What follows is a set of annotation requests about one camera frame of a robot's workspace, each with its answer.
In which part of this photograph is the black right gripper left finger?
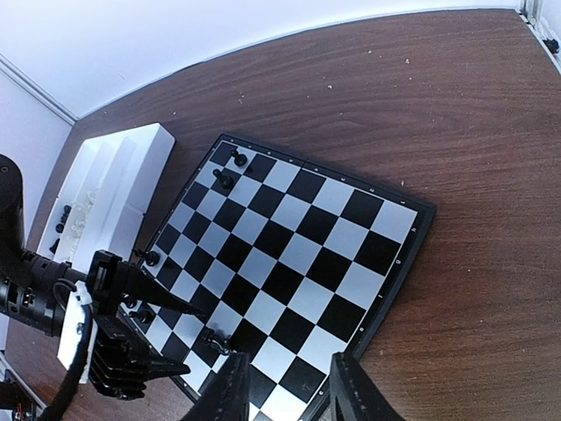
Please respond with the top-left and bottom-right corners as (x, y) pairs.
(181, 353), (250, 421)

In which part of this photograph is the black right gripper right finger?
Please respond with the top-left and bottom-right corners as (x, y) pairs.
(329, 353), (403, 421)

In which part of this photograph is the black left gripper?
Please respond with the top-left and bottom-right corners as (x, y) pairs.
(86, 250), (206, 400)

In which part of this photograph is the black chess piece corner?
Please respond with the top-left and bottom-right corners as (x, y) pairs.
(123, 296), (138, 311)

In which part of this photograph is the white compartment tray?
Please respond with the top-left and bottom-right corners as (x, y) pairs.
(37, 123), (175, 272)

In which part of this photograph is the black silver chessboard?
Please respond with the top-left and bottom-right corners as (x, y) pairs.
(130, 135), (436, 420)

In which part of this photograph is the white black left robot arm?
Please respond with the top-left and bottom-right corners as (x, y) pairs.
(1, 156), (201, 400)

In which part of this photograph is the black chess piece pile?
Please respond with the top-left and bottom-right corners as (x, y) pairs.
(49, 204), (72, 254)

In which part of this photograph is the white chess piece pile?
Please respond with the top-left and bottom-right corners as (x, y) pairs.
(67, 188), (99, 253)

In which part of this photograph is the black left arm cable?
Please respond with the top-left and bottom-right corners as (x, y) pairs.
(34, 302), (100, 421)

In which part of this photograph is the right aluminium frame post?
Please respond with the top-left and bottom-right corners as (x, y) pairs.
(519, 0), (560, 72)

